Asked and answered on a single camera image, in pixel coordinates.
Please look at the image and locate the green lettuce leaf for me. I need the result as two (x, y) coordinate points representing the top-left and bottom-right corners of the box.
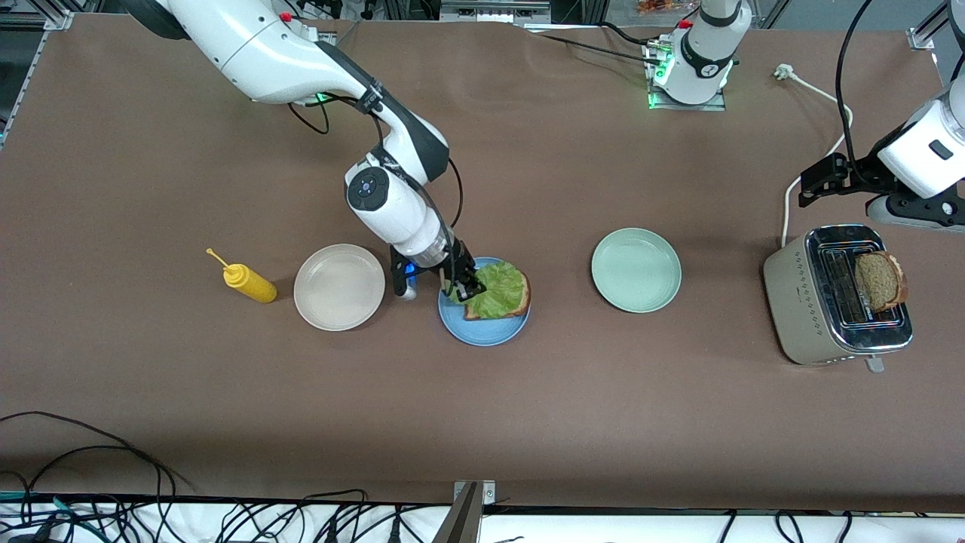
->
(450, 262), (528, 318)

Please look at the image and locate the brown bread slice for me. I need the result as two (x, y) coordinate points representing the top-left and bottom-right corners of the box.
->
(854, 251), (909, 313)
(463, 271), (532, 321)

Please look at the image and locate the yellow mustard squeeze bottle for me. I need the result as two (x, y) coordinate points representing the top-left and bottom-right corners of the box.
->
(206, 248), (277, 304)

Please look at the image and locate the blue plate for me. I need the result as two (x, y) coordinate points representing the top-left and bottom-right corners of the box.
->
(438, 257), (532, 347)

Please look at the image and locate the beige plate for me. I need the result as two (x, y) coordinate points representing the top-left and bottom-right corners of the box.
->
(293, 244), (386, 332)

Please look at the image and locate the pale green plate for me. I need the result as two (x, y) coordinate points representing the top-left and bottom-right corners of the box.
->
(591, 228), (682, 314)

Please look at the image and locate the beige chrome toaster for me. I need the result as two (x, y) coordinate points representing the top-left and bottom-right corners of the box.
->
(763, 224), (914, 373)

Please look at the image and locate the grey metal box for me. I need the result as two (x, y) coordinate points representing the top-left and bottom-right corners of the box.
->
(440, 0), (551, 23)

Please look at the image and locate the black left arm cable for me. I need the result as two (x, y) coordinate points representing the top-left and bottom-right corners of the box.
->
(835, 0), (965, 174)

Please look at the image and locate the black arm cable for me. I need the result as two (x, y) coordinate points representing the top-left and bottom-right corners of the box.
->
(835, 0), (965, 174)
(289, 90), (464, 231)

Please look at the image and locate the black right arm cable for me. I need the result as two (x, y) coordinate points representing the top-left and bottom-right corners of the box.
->
(289, 90), (464, 231)

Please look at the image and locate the white toaster power cord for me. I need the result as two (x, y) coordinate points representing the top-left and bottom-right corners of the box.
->
(773, 63), (854, 246)

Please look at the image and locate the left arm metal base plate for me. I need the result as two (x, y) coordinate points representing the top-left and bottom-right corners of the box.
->
(645, 39), (728, 112)

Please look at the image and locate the aluminium corner bracket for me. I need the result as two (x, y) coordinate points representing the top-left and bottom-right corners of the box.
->
(908, 0), (965, 52)

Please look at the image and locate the metal table edge bracket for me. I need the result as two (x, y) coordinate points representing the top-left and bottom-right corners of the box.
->
(433, 480), (497, 543)

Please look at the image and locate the black base cable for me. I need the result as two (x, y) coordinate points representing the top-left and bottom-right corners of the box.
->
(520, 21), (664, 67)

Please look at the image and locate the thin black table cable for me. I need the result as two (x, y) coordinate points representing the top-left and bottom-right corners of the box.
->
(0, 411), (195, 499)
(19, 445), (178, 543)

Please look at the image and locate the perforated metal rail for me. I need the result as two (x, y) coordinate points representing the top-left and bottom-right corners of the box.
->
(0, 30), (47, 148)

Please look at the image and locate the aluminium frame bar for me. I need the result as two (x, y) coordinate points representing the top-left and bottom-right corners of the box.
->
(0, 0), (76, 31)

